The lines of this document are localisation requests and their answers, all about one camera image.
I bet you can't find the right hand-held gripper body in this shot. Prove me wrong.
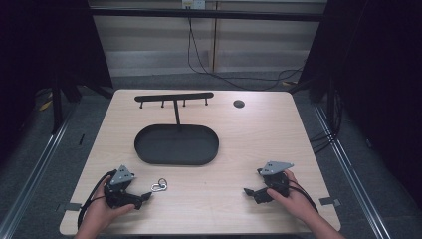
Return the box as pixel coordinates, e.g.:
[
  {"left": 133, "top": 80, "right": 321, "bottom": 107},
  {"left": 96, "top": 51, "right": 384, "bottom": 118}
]
[{"left": 256, "top": 160, "right": 295, "bottom": 204}]

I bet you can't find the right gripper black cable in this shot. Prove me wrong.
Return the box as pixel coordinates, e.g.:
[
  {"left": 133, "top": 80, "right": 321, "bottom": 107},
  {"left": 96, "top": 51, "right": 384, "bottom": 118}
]
[{"left": 288, "top": 179, "right": 319, "bottom": 214}]

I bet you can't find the grey tape strip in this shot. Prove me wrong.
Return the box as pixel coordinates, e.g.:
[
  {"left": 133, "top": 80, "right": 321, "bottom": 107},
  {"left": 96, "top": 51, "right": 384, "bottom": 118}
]
[
  {"left": 55, "top": 202, "right": 83, "bottom": 213},
  {"left": 318, "top": 196, "right": 342, "bottom": 207}
]

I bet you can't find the yellow floor object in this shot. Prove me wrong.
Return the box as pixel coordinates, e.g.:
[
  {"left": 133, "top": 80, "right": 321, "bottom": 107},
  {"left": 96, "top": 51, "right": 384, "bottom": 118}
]
[{"left": 38, "top": 98, "right": 54, "bottom": 113}]

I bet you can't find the white wall socket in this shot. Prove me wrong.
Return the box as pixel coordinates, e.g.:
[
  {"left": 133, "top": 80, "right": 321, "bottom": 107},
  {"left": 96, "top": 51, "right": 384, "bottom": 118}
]
[{"left": 180, "top": 0, "right": 207, "bottom": 10}]

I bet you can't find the metal floor rail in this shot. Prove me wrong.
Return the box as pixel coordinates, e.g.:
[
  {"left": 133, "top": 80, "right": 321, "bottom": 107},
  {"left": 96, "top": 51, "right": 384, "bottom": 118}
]
[
  {"left": 0, "top": 109, "right": 78, "bottom": 239},
  {"left": 312, "top": 102, "right": 394, "bottom": 239}
]

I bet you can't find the person's left hand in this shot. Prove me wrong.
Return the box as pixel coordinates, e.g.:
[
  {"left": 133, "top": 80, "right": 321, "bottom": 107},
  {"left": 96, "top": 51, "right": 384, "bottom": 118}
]
[{"left": 83, "top": 174, "right": 136, "bottom": 231}]

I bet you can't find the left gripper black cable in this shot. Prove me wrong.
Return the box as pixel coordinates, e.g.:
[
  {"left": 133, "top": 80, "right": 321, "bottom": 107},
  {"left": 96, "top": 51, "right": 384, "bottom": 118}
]
[{"left": 77, "top": 169, "right": 117, "bottom": 231}]

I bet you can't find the black metal stand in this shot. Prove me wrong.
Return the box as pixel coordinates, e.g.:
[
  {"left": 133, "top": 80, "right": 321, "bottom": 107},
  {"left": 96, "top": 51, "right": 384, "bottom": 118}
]
[{"left": 50, "top": 78, "right": 65, "bottom": 135}]

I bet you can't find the black floor cable bundle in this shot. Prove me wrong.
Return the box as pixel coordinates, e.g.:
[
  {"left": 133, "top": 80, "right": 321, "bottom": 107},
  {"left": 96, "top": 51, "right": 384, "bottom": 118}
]
[{"left": 309, "top": 87, "right": 344, "bottom": 154}]

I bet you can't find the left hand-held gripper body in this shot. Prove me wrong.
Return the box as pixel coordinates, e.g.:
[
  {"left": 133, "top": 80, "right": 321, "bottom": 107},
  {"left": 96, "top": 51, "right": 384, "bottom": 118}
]
[{"left": 104, "top": 164, "right": 144, "bottom": 210}]

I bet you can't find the black hanging wall cable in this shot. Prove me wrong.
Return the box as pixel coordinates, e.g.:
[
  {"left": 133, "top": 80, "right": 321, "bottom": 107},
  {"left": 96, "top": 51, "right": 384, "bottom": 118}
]
[{"left": 186, "top": 16, "right": 305, "bottom": 92}]

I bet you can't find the silver carabiner with key ring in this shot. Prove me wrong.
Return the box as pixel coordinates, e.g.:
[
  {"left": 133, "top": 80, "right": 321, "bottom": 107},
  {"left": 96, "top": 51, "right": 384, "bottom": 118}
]
[{"left": 150, "top": 177, "right": 168, "bottom": 193}]

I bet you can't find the dark curtain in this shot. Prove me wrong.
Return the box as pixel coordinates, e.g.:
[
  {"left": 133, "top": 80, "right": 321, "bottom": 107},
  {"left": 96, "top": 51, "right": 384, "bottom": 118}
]
[
  {"left": 0, "top": 0, "right": 114, "bottom": 167},
  {"left": 288, "top": 0, "right": 422, "bottom": 203}
]

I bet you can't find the black horizontal metal bar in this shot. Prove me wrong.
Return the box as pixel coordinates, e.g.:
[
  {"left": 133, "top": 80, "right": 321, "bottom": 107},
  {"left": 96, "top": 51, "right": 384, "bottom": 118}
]
[{"left": 90, "top": 7, "right": 327, "bottom": 23}]

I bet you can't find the thin vertical wall pole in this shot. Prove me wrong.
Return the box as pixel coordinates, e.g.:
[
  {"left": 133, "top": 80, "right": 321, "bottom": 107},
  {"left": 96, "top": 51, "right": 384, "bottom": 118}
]
[{"left": 211, "top": 0, "right": 220, "bottom": 74}]

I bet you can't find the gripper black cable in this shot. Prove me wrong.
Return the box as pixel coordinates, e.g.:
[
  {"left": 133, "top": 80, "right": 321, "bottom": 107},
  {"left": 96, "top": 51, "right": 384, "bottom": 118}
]
[
  {"left": 77, "top": 169, "right": 117, "bottom": 231},
  {"left": 288, "top": 179, "right": 319, "bottom": 214}
]

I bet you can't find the black key rack with tray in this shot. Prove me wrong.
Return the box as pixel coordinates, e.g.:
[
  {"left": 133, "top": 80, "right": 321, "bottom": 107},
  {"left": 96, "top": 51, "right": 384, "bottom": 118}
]
[{"left": 133, "top": 92, "right": 220, "bottom": 166}]

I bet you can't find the person's right hand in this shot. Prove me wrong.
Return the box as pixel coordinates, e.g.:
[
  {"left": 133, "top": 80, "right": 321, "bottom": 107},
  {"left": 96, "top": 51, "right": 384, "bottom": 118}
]
[{"left": 266, "top": 168, "right": 317, "bottom": 224}]

